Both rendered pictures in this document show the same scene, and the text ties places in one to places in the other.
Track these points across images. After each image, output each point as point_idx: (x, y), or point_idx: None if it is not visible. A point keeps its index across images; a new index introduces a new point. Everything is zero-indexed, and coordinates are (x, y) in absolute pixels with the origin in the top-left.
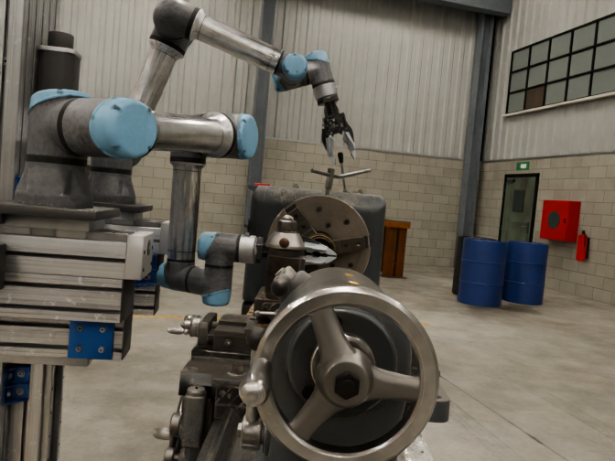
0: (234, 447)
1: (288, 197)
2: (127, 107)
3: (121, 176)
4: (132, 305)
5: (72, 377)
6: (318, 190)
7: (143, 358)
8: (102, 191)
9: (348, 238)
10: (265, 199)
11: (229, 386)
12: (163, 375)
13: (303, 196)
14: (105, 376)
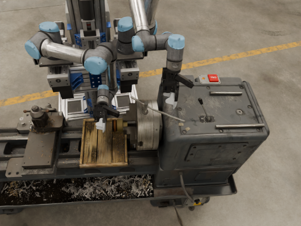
0: (4, 132)
1: (162, 96)
2: (26, 45)
3: (120, 43)
4: (69, 89)
5: (255, 79)
6: (172, 106)
7: (299, 95)
8: (116, 45)
9: (133, 133)
10: (160, 89)
11: (17, 124)
12: (282, 109)
13: (164, 102)
14: (264, 89)
